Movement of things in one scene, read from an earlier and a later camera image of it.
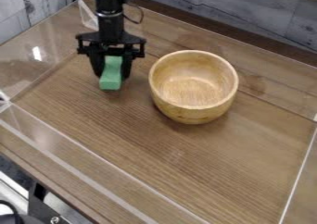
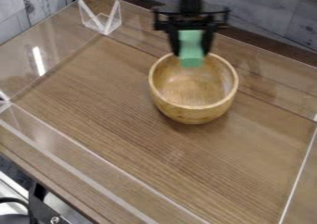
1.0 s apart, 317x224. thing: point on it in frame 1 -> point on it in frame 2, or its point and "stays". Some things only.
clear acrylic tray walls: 194,144 stays
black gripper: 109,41 -> 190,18
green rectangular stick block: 111,74 -> 190,49
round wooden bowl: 191,84 stays
